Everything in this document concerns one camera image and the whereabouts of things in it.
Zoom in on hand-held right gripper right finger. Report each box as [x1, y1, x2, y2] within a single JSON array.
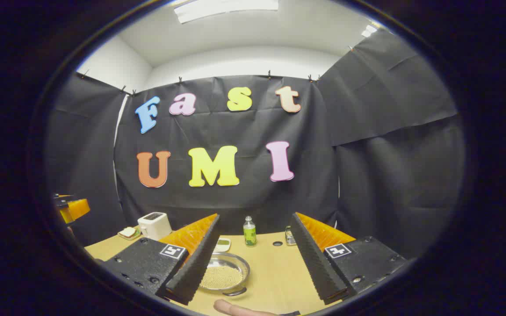
[[291, 212, 407, 305]]

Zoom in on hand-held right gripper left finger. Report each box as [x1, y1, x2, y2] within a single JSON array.
[[103, 214, 221, 305]]

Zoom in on pile of soybeans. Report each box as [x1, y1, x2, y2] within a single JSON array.
[[200, 265, 243, 290]]

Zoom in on stainless steel pot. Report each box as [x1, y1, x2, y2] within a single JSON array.
[[198, 251, 251, 297]]

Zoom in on sandwich on small plate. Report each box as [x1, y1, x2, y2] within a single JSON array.
[[118, 226, 142, 241]]

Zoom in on white toaster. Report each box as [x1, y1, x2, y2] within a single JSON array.
[[137, 212, 173, 241]]

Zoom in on green label drink bottle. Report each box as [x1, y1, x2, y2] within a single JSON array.
[[243, 216, 257, 247]]

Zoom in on long ceiling light panel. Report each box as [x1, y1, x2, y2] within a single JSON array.
[[174, 0, 279, 24]]

